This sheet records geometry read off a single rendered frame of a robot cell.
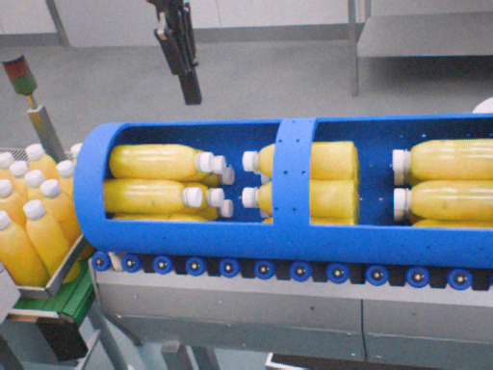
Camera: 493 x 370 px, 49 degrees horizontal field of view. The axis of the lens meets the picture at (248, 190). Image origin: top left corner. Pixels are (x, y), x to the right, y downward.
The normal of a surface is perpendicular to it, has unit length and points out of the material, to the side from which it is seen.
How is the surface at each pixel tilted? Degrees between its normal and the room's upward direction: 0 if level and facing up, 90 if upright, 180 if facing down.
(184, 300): 70
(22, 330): 90
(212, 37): 76
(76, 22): 90
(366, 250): 101
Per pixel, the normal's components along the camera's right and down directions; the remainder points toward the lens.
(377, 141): -0.18, 0.76
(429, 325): -0.25, 0.32
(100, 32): -0.31, 0.62
